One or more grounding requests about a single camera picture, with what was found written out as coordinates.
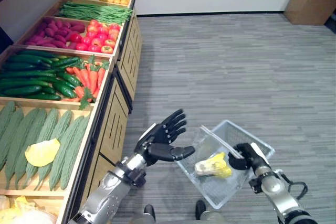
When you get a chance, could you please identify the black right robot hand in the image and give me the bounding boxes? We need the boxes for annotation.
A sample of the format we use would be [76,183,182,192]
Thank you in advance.
[227,142,272,172]

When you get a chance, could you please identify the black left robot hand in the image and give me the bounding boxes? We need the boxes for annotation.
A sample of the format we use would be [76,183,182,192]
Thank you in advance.
[134,109,196,167]

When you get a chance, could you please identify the white wire mesh basket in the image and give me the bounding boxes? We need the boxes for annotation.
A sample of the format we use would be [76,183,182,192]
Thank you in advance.
[177,119,276,208]

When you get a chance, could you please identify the yellow napa cabbage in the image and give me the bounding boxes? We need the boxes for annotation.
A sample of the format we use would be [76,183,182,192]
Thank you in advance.
[0,195,36,221]
[194,152,233,179]

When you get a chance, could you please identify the wooden slatted display cabinet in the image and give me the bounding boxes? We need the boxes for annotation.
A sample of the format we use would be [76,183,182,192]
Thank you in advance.
[114,0,144,102]
[56,68,135,224]

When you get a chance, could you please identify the dark left robot foot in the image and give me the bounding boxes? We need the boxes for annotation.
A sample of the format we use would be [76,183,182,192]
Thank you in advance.
[143,204,157,222]

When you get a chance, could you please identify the dark robot foot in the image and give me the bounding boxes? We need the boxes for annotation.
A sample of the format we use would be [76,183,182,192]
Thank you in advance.
[143,204,157,222]
[195,199,207,220]

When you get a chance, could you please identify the dark right robot foot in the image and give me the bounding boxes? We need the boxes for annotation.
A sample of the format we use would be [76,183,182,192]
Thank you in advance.
[195,199,207,220]

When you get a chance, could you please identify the silver right robot leg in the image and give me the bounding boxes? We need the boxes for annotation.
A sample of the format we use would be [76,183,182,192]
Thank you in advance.
[199,210,227,224]

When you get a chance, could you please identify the silver robot leg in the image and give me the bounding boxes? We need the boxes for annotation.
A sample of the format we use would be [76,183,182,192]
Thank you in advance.
[130,213,156,224]
[199,210,227,224]

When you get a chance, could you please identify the silver left robot leg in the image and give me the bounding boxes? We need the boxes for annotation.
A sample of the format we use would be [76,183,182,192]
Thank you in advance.
[130,213,156,224]

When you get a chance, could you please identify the wooden tray with gourds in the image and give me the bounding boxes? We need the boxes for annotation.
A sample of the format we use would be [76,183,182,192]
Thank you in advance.
[0,97,98,198]

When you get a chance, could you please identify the green bitter gourd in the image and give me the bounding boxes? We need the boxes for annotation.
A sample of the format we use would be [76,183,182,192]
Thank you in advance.
[4,108,40,190]
[48,115,84,191]
[34,110,74,191]
[23,108,60,189]
[0,100,16,141]
[60,115,91,190]
[14,108,48,190]
[0,108,25,172]

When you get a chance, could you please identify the wooden tray with cucumbers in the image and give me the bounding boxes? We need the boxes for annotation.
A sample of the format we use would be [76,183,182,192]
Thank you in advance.
[0,45,117,111]

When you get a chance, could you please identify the wooden tray with cabbages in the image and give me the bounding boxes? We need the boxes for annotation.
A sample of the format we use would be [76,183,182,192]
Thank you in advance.
[0,189,72,224]

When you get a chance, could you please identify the green cucumber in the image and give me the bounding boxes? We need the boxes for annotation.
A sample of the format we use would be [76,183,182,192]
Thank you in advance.
[0,80,50,88]
[7,55,45,65]
[51,57,82,68]
[58,71,81,88]
[25,92,62,101]
[0,70,57,79]
[2,62,43,71]
[52,81,77,99]
[15,50,56,58]
[2,85,43,98]

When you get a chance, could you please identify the yellow cabbage leaf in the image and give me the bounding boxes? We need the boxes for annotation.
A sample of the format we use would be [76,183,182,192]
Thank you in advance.
[25,137,61,167]

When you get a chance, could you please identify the pale napa cabbage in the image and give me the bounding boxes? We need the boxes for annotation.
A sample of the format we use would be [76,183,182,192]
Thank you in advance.
[12,208,58,224]

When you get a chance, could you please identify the pile of green beans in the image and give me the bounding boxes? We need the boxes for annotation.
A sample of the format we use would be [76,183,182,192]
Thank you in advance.
[57,1,134,25]

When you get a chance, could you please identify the wooden tray with tomatoes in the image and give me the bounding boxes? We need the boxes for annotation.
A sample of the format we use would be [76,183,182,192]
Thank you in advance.
[14,15,125,57]

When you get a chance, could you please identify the wooden tray with beans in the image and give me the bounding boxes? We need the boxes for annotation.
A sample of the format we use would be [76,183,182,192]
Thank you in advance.
[44,0,136,26]

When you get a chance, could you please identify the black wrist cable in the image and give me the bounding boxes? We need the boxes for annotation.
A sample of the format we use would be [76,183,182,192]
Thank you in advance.
[287,181,309,201]

